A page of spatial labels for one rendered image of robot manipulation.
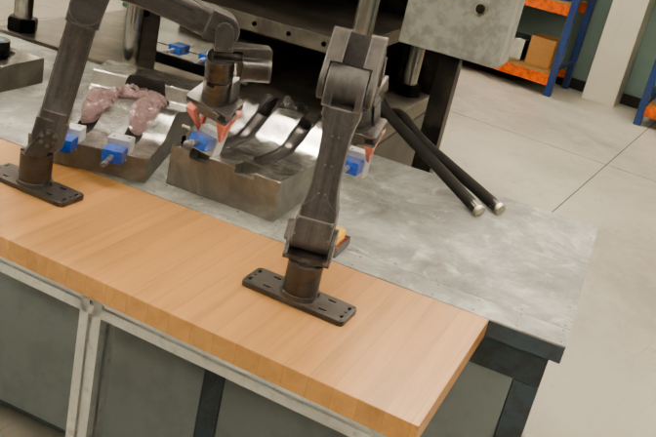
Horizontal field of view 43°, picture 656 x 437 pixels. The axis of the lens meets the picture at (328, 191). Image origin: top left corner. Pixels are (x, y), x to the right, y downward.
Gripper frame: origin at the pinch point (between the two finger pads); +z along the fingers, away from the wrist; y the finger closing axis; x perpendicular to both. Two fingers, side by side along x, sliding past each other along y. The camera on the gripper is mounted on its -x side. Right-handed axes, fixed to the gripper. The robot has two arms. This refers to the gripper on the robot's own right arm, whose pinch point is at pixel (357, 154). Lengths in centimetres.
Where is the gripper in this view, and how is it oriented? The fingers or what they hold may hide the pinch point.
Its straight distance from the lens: 179.3
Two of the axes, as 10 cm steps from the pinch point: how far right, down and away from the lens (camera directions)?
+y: -9.1, -3.1, 2.8
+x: -4.2, 6.6, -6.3
